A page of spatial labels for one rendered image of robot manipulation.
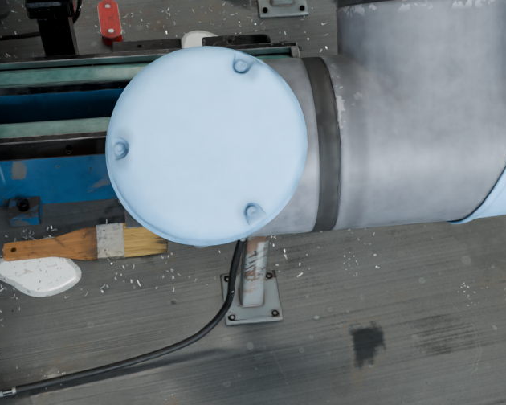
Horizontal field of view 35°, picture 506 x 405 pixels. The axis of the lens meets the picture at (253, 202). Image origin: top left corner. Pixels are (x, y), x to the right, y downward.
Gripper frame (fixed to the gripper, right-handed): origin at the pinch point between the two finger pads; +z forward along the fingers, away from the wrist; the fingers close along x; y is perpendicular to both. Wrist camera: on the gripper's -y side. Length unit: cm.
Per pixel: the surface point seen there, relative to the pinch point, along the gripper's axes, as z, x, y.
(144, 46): 42.0, -22.5, 6.0
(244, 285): 20.3, 11.1, -3.9
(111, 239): 30.3, 4.6, 11.7
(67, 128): 26.3, -9.3, 15.8
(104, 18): 52, -29, 12
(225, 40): 42.1, -22.7, -5.6
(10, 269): 29.3, 7.4, 24.3
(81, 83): 30.7, -15.6, 14.1
